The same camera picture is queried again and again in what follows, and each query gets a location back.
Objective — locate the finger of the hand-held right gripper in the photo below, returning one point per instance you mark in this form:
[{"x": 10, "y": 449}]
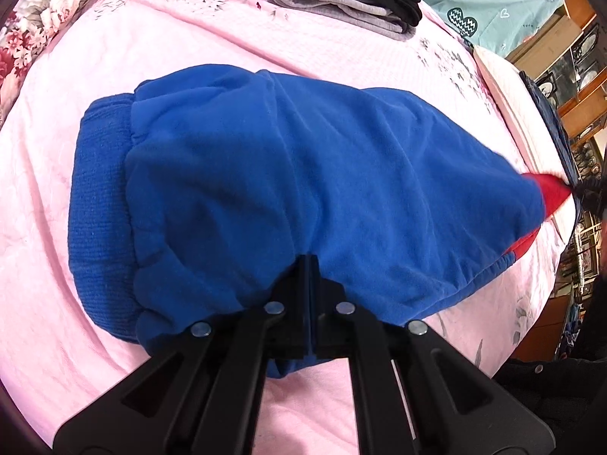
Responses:
[{"x": 590, "y": 193}]

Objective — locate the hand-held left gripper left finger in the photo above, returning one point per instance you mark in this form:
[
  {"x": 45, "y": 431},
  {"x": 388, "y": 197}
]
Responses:
[{"x": 295, "y": 303}]

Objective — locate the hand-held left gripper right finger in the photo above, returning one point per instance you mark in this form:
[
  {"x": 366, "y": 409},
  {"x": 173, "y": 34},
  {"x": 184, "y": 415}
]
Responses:
[{"x": 327, "y": 308}]

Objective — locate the blue and red sweatshirt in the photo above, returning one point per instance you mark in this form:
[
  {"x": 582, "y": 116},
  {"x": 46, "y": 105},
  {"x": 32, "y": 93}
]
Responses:
[{"x": 294, "y": 170}]

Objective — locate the grey folded pants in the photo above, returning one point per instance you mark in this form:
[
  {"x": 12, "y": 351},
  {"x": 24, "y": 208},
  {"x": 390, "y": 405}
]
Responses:
[{"x": 327, "y": 4}]

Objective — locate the navy blue cloth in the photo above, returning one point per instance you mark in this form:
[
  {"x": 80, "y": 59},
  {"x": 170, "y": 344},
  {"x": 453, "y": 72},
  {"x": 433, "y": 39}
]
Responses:
[{"x": 552, "y": 123}]

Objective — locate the white pillow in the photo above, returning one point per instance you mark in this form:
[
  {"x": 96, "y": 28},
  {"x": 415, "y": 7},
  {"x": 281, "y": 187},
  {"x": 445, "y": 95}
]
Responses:
[{"x": 517, "y": 104}]

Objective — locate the wooden glass cabinet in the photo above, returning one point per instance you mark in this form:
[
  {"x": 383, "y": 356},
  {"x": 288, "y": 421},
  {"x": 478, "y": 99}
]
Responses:
[{"x": 576, "y": 47}]

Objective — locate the teal heart print blanket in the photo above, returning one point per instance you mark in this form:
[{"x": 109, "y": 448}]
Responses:
[{"x": 502, "y": 4}]

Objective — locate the person's black jacket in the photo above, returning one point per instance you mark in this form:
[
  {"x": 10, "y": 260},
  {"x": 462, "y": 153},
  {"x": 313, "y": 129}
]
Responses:
[{"x": 555, "y": 407}]

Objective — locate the pink bed blanket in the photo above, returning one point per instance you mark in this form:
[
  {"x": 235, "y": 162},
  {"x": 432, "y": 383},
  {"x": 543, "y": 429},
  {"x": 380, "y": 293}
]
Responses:
[{"x": 199, "y": 23}]

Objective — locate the red floral quilt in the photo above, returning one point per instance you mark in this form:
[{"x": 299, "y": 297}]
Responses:
[{"x": 33, "y": 23}]

